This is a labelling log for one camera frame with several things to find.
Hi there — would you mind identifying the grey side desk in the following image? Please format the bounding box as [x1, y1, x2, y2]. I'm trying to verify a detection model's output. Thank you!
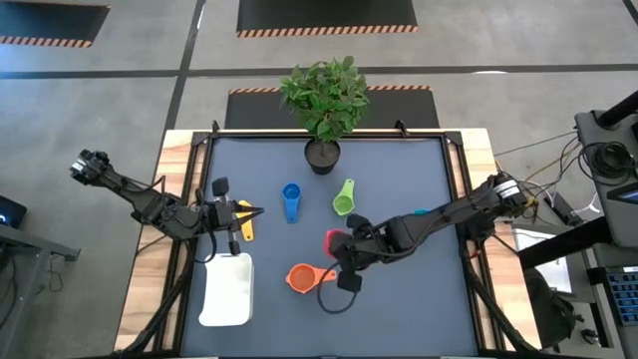
[0, 223, 82, 345]

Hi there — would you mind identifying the blue measuring cup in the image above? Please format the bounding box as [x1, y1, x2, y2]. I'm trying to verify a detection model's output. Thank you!
[281, 181, 303, 224]

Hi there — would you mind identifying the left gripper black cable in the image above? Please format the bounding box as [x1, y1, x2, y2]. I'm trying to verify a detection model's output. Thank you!
[192, 226, 219, 265]

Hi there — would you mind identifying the black device with light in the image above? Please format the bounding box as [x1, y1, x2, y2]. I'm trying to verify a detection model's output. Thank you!
[0, 194, 29, 230]

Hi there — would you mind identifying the white plastic basket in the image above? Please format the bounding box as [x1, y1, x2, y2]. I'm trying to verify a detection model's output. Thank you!
[198, 252, 255, 328]

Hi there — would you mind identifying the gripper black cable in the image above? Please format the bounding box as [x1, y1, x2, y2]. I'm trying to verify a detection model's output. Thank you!
[192, 226, 219, 265]
[315, 258, 362, 316]

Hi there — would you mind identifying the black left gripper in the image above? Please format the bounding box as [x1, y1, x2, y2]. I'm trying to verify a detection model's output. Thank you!
[201, 177, 266, 256]

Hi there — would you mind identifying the coiled black cable bundle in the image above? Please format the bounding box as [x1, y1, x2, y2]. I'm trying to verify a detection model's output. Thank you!
[579, 141, 638, 186]

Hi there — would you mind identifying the green potted plant black pot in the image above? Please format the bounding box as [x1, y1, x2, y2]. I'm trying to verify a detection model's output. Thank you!
[278, 55, 372, 177]

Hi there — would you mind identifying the green measuring cup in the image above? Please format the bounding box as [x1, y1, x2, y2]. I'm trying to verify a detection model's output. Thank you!
[332, 179, 357, 217]

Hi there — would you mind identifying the black striped-edge floor mat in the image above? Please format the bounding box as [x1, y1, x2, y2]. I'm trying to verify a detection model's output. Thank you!
[0, 1, 112, 49]
[235, 0, 420, 39]

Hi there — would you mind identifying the orange measuring cup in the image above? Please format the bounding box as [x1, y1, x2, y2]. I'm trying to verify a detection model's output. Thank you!
[285, 262, 338, 295]

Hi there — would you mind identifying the yellow measuring spoon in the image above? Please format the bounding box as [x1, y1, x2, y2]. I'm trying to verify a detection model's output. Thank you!
[237, 199, 256, 243]

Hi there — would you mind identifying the black backpack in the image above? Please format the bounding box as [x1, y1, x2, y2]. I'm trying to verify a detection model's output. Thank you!
[522, 266, 585, 351]

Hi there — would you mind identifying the red measuring cup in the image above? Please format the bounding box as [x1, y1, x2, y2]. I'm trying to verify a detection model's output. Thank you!
[323, 228, 349, 258]

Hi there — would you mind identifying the blue-lit keyboard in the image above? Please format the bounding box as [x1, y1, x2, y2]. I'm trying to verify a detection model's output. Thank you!
[604, 266, 638, 328]

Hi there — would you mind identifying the black aluminium table frame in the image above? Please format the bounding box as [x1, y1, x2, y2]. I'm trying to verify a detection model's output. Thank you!
[163, 119, 497, 358]

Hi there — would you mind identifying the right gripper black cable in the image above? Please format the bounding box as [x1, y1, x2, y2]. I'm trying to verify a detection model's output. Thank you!
[315, 258, 362, 316]

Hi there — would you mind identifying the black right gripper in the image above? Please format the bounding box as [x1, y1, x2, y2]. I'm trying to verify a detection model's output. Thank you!
[329, 213, 395, 293]

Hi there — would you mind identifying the grey equipment cart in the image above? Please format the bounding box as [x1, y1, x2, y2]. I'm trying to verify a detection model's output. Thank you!
[517, 89, 638, 270]

